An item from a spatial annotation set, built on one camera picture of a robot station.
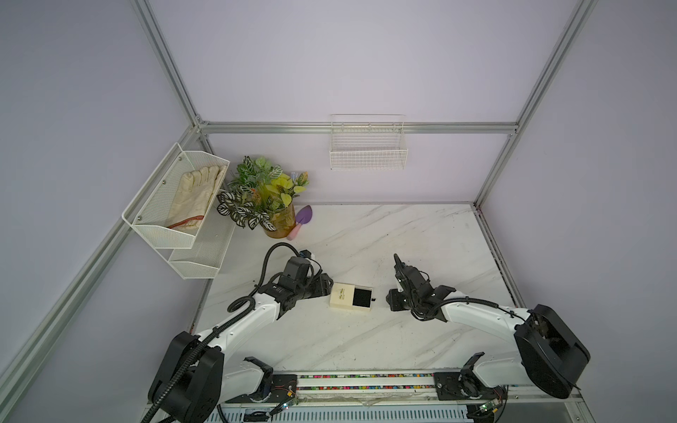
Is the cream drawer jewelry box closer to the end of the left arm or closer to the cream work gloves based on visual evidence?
the end of the left arm

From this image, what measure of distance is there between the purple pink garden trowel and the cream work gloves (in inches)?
15.0

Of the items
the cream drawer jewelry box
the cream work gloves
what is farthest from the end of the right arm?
the cream work gloves

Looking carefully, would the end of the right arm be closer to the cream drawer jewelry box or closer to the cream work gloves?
the cream drawer jewelry box

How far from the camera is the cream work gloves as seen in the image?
73 centimetres

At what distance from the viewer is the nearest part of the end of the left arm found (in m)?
0.62

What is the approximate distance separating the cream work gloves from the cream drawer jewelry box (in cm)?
49

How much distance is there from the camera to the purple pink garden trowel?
111 cm

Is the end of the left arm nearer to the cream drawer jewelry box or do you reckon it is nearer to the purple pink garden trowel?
the cream drawer jewelry box

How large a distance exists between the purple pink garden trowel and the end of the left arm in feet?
1.13

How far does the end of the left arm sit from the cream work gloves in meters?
0.28

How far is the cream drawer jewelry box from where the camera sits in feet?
2.90

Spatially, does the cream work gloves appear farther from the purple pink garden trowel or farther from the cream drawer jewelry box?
the cream drawer jewelry box

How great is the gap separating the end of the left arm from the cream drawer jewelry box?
0.43ft
